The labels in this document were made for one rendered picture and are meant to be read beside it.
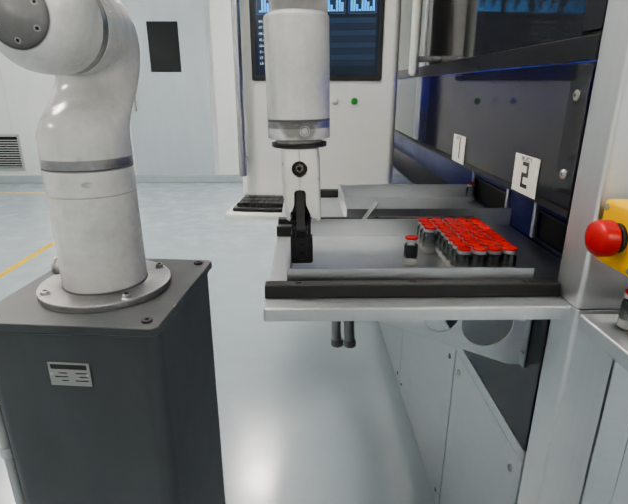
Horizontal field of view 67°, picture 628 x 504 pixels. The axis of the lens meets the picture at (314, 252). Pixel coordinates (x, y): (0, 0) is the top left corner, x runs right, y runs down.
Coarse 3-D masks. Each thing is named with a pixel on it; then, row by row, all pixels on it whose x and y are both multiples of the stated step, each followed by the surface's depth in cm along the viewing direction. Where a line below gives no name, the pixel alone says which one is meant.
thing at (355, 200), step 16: (352, 192) 122; (368, 192) 122; (384, 192) 122; (400, 192) 122; (416, 192) 122; (432, 192) 122; (448, 192) 122; (464, 192) 122; (352, 208) 97; (368, 208) 97; (384, 208) 97; (400, 208) 97; (416, 208) 97; (432, 208) 97; (448, 208) 97; (464, 208) 97; (480, 208) 98; (496, 208) 98; (496, 224) 99
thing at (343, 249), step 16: (320, 224) 89; (336, 224) 89; (352, 224) 89; (368, 224) 89; (384, 224) 89; (400, 224) 90; (416, 224) 90; (320, 240) 88; (336, 240) 88; (352, 240) 88; (368, 240) 88; (384, 240) 88; (400, 240) 88; (288, 256) 70; (320, 256) 79; (336, 256) 79; (352, 256) 79; (368, 256) 79; (384, 256) 79; (400, 256) 79; (432, 256) 79; (288, 272) 65; (304, 272) 65; (320, 272) 65; (336, 272) 65; (352, 272) 65; (368, 272) 65; (384, 272) 65; (400, 272) 65; (416, 272) 65; (432, 272) 65; (448, 272) 65; (464, 272) 65; (480, 272) 65; (496, 272) 65; (512, 272) 65; (528, 272) 65
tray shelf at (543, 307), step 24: (336, 216) 105; (288, 240) 89; (528, 240) 89; (528, 264) 76; (552, 264) 76; (264, 312) 61; (288, 312) 61; (312, 312) 61; (336, 312) 62; (360, 312) 62; (384, 312) 62; (408, 312) 62; (432, 312) 62; (456, 312) 62; (480, 312) 62; (504, 312) 62; (528, 312) 62; (552, 312) 62
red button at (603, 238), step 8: (592, 224) 51; (600, 224) 50; (608, 224) 50; (616, 224) 50; (592, 232) 51; (600, 232) 50; (608, 232) 49; (616, 232) 49; (592, 240) 51; (600, 240) 50; (608, 240) 49; (616, 240) 49; (592, 248) 51; (600, 248) 50; (608, 248) 50; (616, 248) 50; (600, 256) 51; (608, 256) 51
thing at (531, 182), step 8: (520, 160) 76; (528, 160) 73; (536, 160) 70; (520, 168) 76; (536, 168) 70; (520, 176) 76; (528, 176) 73; (536, 176) 70; (512, 184) 79; (528, 184) 73; (536, 184) 70; (520, 192) 76; (528, 192) 73
